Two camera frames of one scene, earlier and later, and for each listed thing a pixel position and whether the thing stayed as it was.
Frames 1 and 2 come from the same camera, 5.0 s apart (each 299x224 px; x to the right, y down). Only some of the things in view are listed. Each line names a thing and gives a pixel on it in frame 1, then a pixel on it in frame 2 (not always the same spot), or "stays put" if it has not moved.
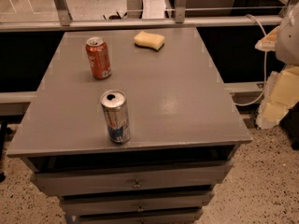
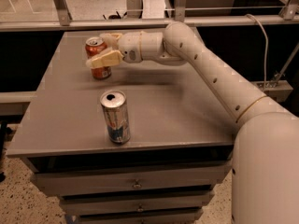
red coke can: (98, 58) stays put
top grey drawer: (62, 182) stays put
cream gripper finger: (281, 92) → (110, 59)
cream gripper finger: (268, 42) → (111, 39)
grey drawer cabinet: (185, 133) stays put
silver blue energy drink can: (115, 106) stays put
